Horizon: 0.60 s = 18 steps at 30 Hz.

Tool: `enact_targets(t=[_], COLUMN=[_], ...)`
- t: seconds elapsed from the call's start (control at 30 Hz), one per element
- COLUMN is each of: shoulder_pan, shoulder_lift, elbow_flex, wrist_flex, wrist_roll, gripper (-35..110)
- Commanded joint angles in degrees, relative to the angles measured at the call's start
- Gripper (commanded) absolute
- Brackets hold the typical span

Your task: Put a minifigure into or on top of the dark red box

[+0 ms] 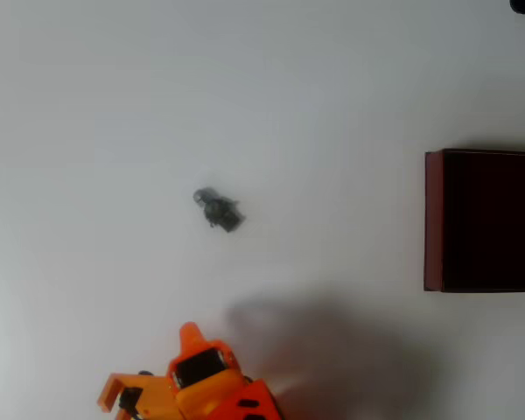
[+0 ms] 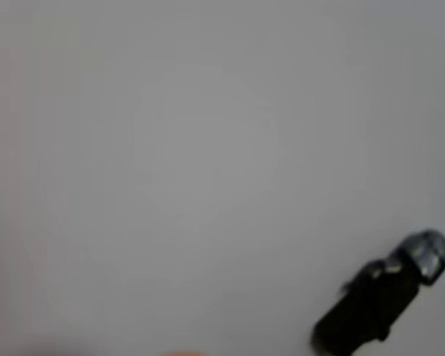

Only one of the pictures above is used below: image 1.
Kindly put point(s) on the orange gripper with servo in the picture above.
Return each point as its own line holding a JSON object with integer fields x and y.
{"x": 198, "y": 367}

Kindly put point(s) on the small dark grey figure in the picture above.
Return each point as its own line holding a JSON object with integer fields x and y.
{"x": 221, "y": 211}

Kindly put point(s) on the red-orange robot arm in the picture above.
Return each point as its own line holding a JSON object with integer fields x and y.
{"x": 258, "y": 402}

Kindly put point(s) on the dark red open box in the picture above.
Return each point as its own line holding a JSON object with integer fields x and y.
{"x": 490, "y": 219}

